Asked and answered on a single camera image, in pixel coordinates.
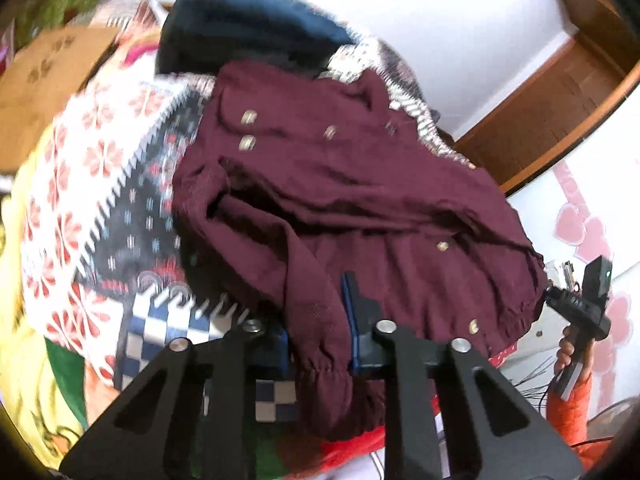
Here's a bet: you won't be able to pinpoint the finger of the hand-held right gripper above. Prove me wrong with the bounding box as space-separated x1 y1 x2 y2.
544 285 576 313

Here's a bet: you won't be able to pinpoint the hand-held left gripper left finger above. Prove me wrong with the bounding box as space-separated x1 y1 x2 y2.
59 320 301 480

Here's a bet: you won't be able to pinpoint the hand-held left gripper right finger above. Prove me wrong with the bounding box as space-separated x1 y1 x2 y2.
340 272 586 480

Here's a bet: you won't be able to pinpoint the maroon button shirt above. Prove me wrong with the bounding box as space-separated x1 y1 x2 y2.
172 60 548 441

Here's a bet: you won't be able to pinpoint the person's right forearm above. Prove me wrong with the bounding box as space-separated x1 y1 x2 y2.
545 372 608 467

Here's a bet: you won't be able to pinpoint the person's right hand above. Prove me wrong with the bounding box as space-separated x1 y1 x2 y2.
553 327 596 378

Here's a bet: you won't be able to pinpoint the patchwork bedspread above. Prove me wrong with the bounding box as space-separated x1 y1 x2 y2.
20 0 501 480

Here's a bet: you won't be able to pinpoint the yellow floral blanket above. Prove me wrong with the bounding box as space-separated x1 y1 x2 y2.
0 125 96 471

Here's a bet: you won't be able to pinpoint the wooden overhead cabinet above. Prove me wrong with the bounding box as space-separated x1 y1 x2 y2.
550 0 640 66

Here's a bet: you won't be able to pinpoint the blue denim jeans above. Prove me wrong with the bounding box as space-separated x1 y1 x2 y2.
155 0 361 76

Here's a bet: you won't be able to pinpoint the wooden lap desk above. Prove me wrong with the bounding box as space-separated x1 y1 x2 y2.
0 27 118 176

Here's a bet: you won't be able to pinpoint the green patterned cloth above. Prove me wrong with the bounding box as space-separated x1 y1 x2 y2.
15 0 121 41

